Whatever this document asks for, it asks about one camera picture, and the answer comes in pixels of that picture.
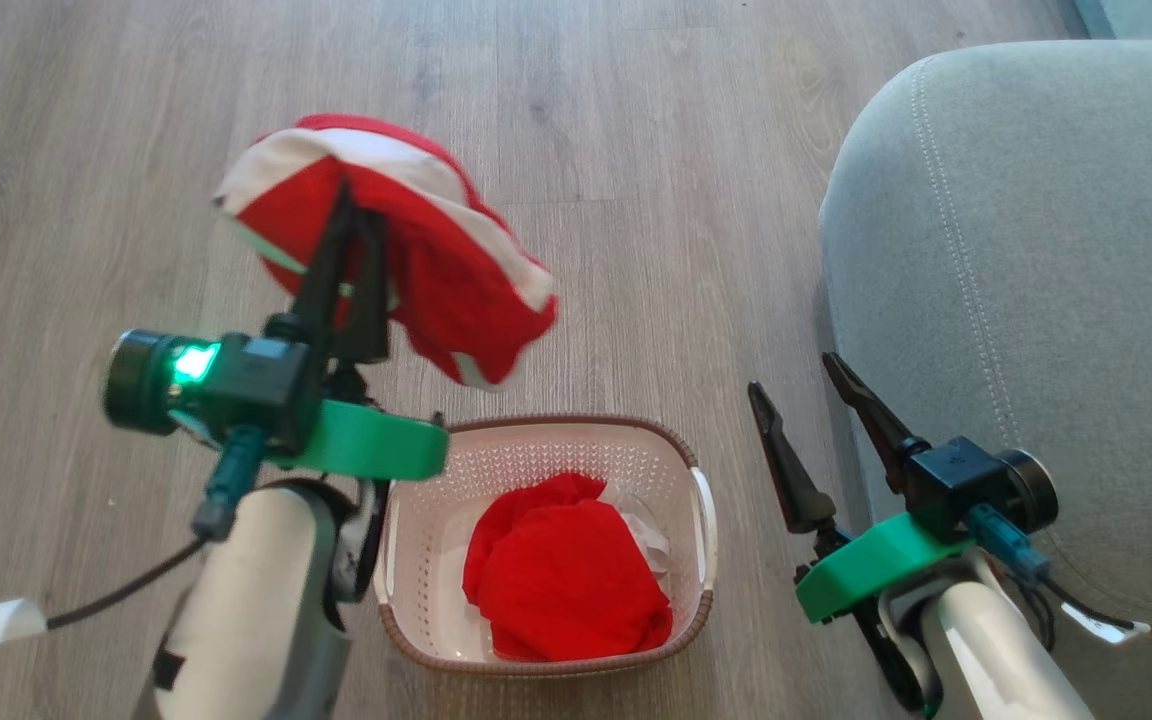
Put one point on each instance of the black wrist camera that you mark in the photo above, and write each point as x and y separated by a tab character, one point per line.
966	475
246	380

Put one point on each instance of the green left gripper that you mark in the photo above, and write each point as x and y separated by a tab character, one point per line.
376	445

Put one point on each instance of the red and white garment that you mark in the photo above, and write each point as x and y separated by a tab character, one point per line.
436	290

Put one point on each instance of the grey fabric sofa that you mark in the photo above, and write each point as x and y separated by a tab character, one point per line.
1036	250

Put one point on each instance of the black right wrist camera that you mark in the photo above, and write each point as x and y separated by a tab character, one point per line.
966	475

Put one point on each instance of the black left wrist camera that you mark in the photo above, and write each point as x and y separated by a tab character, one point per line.
246	380

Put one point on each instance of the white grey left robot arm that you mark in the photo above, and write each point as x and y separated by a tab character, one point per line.
246	610

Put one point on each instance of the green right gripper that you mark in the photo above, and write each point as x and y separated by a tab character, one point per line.
866	570

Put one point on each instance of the white perforated laundry basket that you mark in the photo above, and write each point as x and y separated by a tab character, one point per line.
536	450

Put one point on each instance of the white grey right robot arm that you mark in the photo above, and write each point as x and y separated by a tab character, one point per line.
996	650

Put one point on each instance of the plain red garment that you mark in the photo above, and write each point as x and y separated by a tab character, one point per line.
566	580

